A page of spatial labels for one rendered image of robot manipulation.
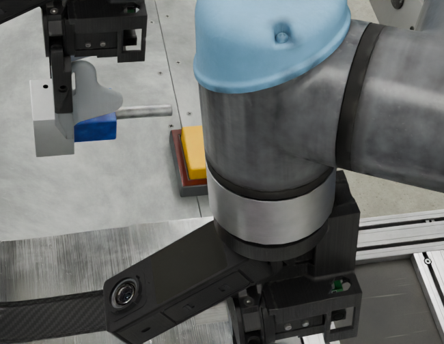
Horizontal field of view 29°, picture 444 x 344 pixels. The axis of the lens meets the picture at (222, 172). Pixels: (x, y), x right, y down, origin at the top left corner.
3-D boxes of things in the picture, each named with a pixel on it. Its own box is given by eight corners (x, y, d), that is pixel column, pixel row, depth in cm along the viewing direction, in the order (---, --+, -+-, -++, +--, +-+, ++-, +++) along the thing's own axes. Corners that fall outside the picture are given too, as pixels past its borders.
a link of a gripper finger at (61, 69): (74, 122, 72) (70, 31, 66) (56, 123, 72) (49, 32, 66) (70, 91, 76) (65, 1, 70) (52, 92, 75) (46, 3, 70)
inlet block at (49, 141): (165, 108, 86) (169, 71, 82) (173, 147, 83) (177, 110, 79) (32, 117, 83) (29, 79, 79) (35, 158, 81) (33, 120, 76)
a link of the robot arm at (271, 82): (339, 56, 37) (159, 20, 39) (329, 221, 45) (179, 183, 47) (384, -42, 42) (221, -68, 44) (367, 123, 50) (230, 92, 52)
